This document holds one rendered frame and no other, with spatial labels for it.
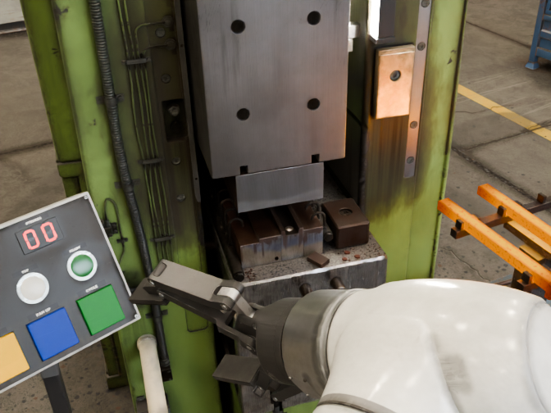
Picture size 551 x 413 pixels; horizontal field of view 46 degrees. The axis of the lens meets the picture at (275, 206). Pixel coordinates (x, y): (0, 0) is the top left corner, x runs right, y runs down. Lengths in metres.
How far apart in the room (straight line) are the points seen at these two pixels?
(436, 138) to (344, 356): 1.32
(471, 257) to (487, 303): 2.75
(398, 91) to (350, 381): 1.22
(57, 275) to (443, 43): 1.00
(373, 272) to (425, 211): 0.32
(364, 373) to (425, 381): 0.04
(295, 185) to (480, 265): 1.79
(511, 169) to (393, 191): 2.23
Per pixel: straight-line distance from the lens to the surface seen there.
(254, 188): 1.43
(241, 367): 0.73
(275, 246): 1.53
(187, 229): 1.63
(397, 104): 1.60
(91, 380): 2.64
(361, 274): 1.59
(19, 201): 3.82
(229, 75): 1.31
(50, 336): 1.32
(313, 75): 1.36
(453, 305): 0.43
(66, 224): 1.33
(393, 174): 1.72
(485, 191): 1.64
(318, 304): 0.52
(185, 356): 1.89
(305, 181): 1.46
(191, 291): 0.59
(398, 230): 1.83
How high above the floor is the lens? 1.87
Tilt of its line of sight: 33 degrees down
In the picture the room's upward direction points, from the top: 2 degrees counter-clockwise
